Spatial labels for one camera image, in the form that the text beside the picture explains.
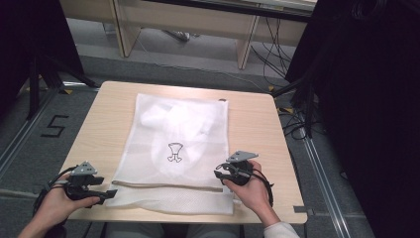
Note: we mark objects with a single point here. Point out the person's right hand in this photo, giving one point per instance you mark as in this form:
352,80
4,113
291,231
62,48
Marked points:
254,195

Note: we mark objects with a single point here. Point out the grey power strip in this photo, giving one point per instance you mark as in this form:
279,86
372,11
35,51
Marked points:
180,34

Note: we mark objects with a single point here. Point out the light wooden desk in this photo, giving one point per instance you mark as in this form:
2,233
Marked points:
185,16

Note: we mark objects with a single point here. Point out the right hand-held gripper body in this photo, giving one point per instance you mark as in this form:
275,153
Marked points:
242,165

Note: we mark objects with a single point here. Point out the grey tape strip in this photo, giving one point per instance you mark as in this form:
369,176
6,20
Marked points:
301,209

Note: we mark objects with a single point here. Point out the person's legs, grey trousers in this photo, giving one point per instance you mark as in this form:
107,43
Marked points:
138,230

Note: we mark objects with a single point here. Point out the white mesh laundry bag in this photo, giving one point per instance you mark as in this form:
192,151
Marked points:
185,198

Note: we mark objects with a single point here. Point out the black tripod stand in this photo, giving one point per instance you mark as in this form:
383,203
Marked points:
36,82
308,99

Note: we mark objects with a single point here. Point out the black curtain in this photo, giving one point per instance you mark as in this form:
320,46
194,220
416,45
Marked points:
29,33
373,115

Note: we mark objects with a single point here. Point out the person's left hand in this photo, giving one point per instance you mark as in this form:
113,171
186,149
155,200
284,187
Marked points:
56,206

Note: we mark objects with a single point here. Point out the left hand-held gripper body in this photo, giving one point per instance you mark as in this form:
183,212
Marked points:
82,170

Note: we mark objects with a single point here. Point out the white garment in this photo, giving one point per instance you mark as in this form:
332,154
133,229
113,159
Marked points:
178,125

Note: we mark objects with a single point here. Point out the metal floor rail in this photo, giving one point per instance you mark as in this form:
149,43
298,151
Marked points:
20,135
325,185

